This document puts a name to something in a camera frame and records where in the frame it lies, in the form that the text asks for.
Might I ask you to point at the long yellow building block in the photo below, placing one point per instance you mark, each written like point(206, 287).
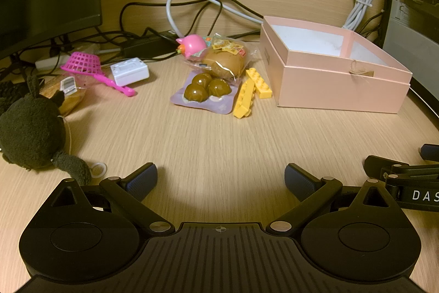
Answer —
point(244, 99)

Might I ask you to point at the purple packet of chocolate balls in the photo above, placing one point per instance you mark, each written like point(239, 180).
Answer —
point(197, 92)

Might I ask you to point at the black plush toy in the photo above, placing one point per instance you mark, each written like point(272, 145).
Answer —
point(31, 131)

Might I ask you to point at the pink cardboard box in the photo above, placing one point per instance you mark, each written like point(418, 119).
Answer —
point(325, 87)

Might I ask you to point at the packaged round brown bun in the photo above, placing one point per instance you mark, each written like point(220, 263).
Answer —
point(223, 63)

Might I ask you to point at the small white plastic box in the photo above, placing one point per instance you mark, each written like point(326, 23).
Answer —
point(129, 71)

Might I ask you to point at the brown snack packet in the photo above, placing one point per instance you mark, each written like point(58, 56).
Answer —
point(72, 101)

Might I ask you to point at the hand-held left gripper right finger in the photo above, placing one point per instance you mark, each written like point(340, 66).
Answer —
point(298, 178)

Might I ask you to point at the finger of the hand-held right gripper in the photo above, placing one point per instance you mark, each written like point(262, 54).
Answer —
point(430, 152)
point(377, 164)

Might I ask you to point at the pink toy strainer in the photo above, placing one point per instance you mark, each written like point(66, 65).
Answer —
point(84, 61)

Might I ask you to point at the white power strip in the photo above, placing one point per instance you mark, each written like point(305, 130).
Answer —
point(51, 62)

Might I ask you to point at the black power adapter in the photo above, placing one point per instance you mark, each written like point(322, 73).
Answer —
point(147, 44)

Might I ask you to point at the short yellow building block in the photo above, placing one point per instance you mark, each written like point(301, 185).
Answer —
point(260, 82)

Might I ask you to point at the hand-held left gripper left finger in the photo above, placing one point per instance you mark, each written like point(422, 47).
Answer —
point(142, 176)

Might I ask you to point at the pink pig toy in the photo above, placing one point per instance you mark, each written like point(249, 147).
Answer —
point(192, 44)

